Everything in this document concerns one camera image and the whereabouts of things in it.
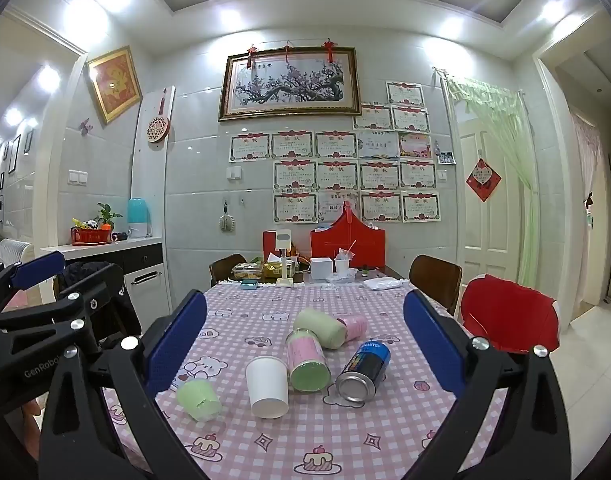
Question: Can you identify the white cup with straws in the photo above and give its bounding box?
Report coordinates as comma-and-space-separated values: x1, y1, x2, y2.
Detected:
334, 247, 356, 276

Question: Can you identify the white radiator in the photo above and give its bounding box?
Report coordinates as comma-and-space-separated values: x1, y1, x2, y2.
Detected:
0, 239, 35, 268

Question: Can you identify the white paper cup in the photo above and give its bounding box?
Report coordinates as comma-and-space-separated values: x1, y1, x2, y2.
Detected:
245, 356, 290, 419

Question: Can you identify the green string curtain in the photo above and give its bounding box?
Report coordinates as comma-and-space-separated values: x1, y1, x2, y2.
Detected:
445, 76, 541, 306

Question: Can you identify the white plastic bag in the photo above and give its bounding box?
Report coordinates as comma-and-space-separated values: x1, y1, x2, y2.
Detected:
361, 276, 411, 292

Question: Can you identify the teal humidifier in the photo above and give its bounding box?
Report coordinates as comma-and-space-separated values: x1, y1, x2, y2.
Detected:
126, 197, 153, 238

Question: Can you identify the pink checked tablecloth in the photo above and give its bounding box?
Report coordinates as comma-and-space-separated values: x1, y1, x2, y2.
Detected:
102, 280, 509, 480

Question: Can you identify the group of wall certificates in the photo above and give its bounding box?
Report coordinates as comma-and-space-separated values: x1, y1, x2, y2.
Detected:
228, 80, 442, 224

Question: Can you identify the pink label green cup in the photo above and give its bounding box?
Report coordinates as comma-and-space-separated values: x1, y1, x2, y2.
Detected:
285, 329, 331, 392

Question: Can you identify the gold framed red picture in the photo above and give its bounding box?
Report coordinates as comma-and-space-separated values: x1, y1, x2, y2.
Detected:
85, 46, 143, 126

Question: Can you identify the red basket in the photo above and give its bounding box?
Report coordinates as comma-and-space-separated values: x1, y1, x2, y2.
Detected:
70, 217, 112, 247

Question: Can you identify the round wooden wall ornament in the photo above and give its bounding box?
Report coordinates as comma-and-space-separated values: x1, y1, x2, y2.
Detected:
146, 89, 172, 144

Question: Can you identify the white desk lamp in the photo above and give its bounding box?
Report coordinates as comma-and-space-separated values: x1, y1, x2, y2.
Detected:
276, 228, 295, 288

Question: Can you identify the large red gift box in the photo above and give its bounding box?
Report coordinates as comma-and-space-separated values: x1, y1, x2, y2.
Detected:
310, 206, 387, 273

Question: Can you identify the white door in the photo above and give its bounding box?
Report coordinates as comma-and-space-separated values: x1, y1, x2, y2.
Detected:
458, 115, 526, 301

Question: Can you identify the blue metal can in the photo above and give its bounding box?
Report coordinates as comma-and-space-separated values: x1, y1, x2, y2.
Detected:
335, 340, 391, 403

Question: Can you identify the red diamond door decoration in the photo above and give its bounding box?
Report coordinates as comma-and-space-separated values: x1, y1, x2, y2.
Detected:
465, 157, 502, 203

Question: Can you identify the red chair cover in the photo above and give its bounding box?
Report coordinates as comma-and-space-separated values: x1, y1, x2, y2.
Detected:
459, 274, 560, 353

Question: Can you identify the pale green cup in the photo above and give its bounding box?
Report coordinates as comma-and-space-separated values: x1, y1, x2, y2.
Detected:
292, 308, 347, 350

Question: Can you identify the brown wooden chair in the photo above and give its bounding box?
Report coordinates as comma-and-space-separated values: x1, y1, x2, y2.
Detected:
409, 255, 463, 318
209, 253, 247, 288

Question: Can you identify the clear food container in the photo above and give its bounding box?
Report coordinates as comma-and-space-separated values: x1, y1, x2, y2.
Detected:
231, 262, 263, 281

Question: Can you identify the green potted plant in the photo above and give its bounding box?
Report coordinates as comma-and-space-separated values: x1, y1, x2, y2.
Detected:
96, 202, 123, 231

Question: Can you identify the framed plum blossom painting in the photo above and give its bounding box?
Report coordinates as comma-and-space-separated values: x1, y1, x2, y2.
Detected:
218, 46, 362, 122

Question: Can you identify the small green plastic cup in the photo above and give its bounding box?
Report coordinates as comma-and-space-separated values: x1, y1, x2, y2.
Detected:
176, 379, 222, 422

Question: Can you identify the dark counter cabinet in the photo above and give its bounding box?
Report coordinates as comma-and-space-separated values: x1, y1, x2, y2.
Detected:
40, 235, 166, 321

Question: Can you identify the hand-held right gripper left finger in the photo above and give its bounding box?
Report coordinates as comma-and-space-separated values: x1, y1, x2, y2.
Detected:
38, 289, 208, 480

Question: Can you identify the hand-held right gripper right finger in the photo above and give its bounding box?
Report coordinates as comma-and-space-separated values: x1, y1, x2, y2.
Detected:
403, 289, 583, 480

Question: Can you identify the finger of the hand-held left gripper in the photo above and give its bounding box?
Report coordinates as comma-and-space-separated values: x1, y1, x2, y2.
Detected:
0, 281, 112, 364
0, 250, 66, 311

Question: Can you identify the pink curtain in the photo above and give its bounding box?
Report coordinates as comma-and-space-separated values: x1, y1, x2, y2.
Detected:
570, 112, 603, 306

